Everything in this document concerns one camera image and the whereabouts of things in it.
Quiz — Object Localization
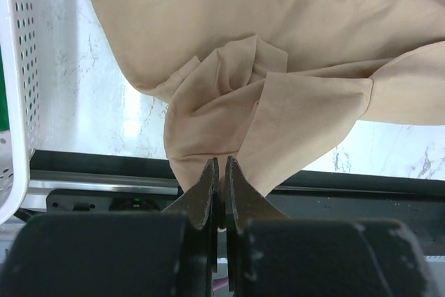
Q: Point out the green t shirt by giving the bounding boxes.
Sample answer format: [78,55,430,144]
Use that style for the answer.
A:
[0,61,10,132]

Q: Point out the beige t shirt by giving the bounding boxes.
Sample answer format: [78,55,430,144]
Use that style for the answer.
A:
[91,0,444,195]

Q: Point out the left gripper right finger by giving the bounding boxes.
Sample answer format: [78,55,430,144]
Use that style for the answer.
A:
[225,156,289,296]

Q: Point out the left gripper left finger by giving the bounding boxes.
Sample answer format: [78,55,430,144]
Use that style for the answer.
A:
[163,158,220,296]

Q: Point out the white plastic laundry basket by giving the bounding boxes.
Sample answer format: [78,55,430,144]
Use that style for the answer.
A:
[0,0,93,225]

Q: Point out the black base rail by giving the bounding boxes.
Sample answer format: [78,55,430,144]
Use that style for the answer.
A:
[29,150,444,256]

